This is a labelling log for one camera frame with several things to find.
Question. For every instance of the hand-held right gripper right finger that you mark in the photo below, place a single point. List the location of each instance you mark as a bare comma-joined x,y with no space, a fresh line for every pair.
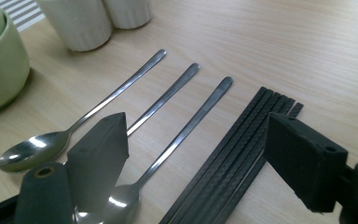
304,161

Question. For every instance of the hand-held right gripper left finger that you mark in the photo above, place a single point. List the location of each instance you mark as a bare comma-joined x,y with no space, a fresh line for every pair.
99,149

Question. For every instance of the row of black chopsticks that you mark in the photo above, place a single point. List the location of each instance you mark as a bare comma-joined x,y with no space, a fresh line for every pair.
230,161

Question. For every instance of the steel spoon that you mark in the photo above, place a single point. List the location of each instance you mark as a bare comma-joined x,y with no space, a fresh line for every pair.
167,93
186,130
34,149

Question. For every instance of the white ribbed cup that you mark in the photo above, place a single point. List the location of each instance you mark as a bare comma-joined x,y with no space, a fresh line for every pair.
77,25
130,14

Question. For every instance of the grey striped placemat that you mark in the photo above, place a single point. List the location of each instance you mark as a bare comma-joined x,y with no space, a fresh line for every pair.
24,12

